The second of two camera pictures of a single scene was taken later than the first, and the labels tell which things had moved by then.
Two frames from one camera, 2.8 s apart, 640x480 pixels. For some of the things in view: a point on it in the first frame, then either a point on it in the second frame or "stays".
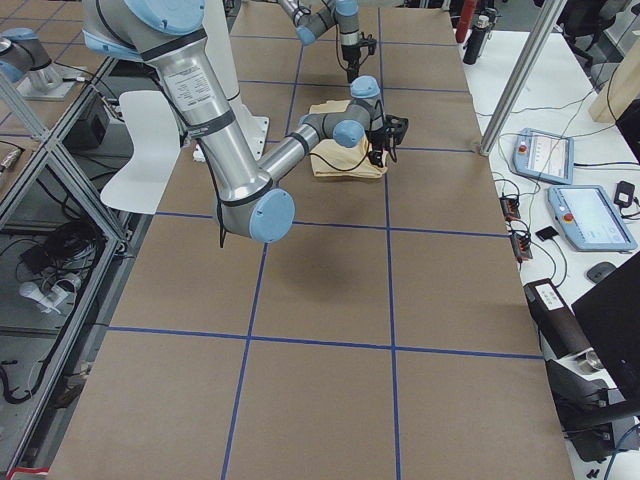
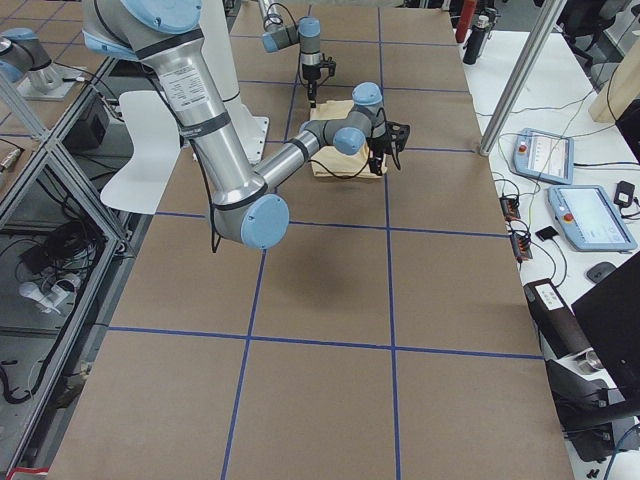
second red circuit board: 521,245 stays
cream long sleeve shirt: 330,158 stays
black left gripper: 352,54 → 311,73
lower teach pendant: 590,219 stays
